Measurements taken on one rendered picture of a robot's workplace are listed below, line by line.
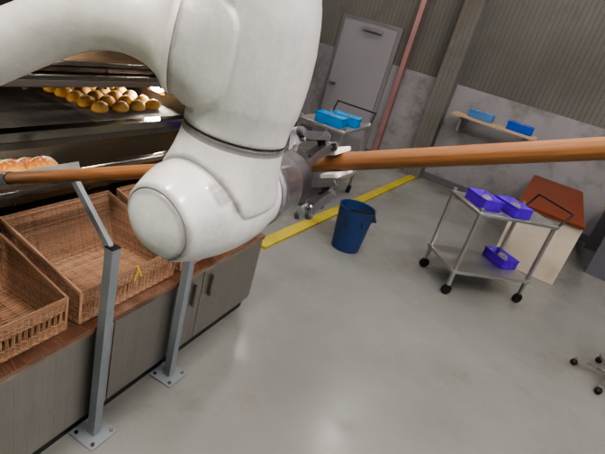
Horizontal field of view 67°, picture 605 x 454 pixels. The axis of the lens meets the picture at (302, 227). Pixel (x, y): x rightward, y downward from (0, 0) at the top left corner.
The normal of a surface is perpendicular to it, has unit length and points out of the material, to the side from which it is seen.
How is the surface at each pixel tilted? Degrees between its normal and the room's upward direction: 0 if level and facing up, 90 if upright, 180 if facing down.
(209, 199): 58
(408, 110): 90
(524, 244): 90
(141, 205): 88
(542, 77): 90
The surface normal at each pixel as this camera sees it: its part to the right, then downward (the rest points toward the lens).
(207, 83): -0.17, 0.46
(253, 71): 0.10, 0.46
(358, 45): -0.50, 0.23
